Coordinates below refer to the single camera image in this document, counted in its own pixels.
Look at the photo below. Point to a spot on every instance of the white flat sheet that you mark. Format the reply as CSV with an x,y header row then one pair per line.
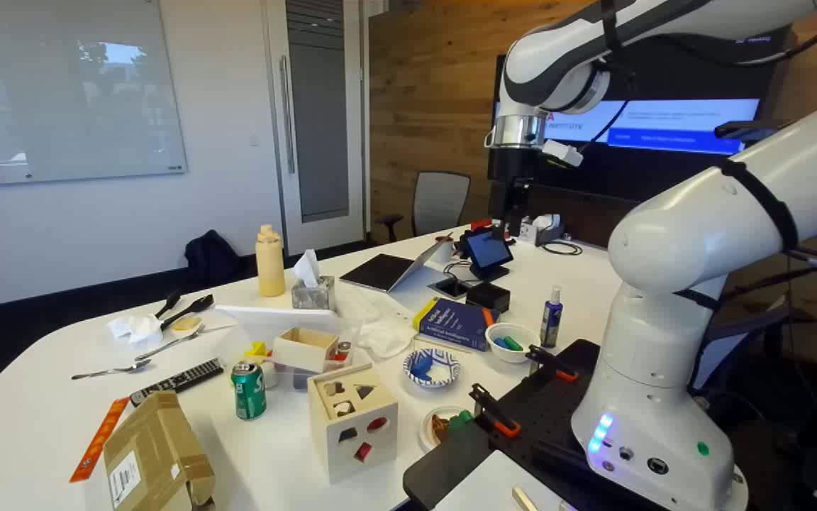
x,y
269,311

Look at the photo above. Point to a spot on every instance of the black robot base board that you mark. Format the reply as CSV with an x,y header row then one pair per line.
x,y
546,412

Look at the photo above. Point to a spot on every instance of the yellow toy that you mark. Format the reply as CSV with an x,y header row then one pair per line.
x,y
256,353

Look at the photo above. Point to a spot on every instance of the small blue spray bottle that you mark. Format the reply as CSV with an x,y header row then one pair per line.
x,y
550,323

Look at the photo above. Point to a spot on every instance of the orange ruler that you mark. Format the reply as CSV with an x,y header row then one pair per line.
x,y
96,441

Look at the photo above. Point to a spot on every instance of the black orange clamp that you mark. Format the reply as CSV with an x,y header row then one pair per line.
x,y
495,416
550,368

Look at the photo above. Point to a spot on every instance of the large black TV monitor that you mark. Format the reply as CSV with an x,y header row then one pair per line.
x,y
692,128

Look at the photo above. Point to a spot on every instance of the black spatula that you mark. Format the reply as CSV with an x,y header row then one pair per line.
x,y
190,311

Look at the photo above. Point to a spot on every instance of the red object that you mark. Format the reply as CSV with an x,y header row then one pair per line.
x,y
479,226

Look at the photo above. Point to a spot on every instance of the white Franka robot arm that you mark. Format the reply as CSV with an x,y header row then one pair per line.
x,y
673,236

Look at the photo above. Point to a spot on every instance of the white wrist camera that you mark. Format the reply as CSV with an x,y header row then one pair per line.
x,y
561,154

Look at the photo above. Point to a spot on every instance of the black remote control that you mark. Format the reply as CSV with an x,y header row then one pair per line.
x,y
178,381

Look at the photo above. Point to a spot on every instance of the plain white paper plate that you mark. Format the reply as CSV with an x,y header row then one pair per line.
x,y
441,441

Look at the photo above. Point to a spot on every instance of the wall whiteboard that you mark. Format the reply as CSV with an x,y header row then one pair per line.
x,y
69,90

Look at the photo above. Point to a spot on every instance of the wooden shape sorter box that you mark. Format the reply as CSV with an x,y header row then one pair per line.
x,y
353,428

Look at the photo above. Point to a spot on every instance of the silver laptop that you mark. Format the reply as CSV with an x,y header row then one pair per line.
x,y
425,270

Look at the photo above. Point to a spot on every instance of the wooden spoon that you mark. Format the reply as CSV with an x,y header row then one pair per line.
x,y
184,327

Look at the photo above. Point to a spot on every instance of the green soda can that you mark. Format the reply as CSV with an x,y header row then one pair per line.
x,y
246,392

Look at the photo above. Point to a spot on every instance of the clear wipes container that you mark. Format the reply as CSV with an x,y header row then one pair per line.
x,y
313,287

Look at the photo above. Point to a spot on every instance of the white paper sheet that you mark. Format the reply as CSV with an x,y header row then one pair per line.
x,y
482,487

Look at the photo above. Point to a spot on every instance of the small tablet on stand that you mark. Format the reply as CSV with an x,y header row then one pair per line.
x,y
486,252

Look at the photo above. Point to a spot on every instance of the small black utensil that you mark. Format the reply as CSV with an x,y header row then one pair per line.
x,y
167,306

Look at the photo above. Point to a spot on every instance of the flat black tablet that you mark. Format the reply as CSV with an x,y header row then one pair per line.
x,y
378,270

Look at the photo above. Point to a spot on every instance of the green toy piece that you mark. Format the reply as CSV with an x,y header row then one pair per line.
x,y
462,418

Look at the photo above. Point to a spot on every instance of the grey tape dispenser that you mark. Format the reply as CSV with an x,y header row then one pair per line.
x,y
543,232

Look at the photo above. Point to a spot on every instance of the black box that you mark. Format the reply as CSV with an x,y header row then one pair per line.
x,y
489,300

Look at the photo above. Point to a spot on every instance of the tan squeeze bottle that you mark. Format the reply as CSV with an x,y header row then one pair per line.
x,y
269,265

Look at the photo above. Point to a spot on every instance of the white bowl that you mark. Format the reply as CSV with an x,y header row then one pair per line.
x,y
507,360

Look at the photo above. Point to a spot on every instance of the giraffe patterned toy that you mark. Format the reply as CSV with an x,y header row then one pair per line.
x,y
441,428

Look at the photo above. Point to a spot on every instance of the blue block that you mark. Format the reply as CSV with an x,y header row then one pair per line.
x,y
424,365

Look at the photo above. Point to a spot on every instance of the metal fork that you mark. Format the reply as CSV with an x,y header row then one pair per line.
x,y
110,371

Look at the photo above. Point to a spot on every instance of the brown cardboard box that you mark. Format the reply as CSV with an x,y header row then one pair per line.
x,y
157,458

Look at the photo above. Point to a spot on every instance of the white door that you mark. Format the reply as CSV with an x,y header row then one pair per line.
x,y
319,124

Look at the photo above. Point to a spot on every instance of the green cylinder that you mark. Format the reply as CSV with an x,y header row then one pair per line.
x,y
507,344

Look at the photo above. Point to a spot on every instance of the blue book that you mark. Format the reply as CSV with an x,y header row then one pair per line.
x,y
452,326

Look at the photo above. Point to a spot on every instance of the clear plastic container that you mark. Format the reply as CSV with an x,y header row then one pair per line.
x,y
339,353

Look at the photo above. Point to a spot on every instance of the black backpack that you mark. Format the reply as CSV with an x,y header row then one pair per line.
x,y
209,258

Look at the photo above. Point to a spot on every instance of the white napkin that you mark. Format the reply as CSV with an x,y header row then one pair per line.
x,y
131,327

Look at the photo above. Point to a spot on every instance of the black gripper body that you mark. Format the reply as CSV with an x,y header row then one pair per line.
x,y
516,174

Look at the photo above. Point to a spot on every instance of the blue patterned paper plate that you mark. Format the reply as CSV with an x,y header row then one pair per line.
x,y
431,372

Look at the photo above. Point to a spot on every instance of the blue chair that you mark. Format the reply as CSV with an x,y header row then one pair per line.
x,y
739,344

